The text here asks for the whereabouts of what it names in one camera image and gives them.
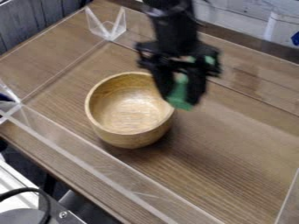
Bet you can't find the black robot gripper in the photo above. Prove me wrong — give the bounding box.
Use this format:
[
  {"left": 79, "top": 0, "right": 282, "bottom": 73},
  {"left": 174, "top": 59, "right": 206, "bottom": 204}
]
[{"left": 135, "top": 41, "right": 222, "bottom": 105}]

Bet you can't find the green rectangular block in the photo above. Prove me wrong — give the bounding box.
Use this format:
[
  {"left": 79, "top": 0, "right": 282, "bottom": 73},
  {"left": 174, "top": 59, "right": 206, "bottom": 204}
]
[{"left": 166, "top": 56, "right": 217, "bottom": 111}]

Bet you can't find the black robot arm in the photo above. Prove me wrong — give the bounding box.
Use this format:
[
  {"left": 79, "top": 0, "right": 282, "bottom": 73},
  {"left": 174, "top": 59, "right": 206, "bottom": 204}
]
[{"left": 135, "top": 0, "right": 222, "bottom": 110}]

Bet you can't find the brown wooden bowl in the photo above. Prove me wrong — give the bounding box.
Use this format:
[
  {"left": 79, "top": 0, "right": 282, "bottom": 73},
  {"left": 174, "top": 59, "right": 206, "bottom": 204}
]
[{"left": 85, "top": 72, "right": 175, "bottom": 149}]

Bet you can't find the white container in background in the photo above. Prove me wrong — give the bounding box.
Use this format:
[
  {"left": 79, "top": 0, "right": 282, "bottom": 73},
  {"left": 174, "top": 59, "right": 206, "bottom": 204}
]
[{"left": 265, "top": 11, "right": 299, "bottom": 49}]

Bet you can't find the blue object at right edge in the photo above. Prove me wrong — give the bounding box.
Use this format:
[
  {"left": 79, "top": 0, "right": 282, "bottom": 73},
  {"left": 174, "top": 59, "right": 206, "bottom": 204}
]
[{"left": 291, "top": 32, "right": 299, "bottom": 46}]

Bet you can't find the clear acrylic corner bracket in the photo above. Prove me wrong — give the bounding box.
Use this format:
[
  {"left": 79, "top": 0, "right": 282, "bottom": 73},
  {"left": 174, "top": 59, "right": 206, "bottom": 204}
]
[{"left": 85, "top": 7, "right": 127, "bottom": 41}]

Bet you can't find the clear acrylic bracket left edge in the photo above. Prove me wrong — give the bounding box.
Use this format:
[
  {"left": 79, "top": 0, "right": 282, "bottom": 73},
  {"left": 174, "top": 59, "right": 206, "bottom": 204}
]
[{"left": 0, "top": 79, "right": 22, "bottom": 125}]

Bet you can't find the grey metal bracket with screw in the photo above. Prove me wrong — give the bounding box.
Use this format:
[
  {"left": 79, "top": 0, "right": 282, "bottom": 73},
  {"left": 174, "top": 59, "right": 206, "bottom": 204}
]
[{"left": 49, "top": 197, "right": 87, "bottom": 224}]

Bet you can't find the black cable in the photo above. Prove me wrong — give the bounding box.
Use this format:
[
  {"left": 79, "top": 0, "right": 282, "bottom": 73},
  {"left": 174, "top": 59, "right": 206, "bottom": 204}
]
[{"left": 0, "top": 186, "right": 53, "bottom": 224}]

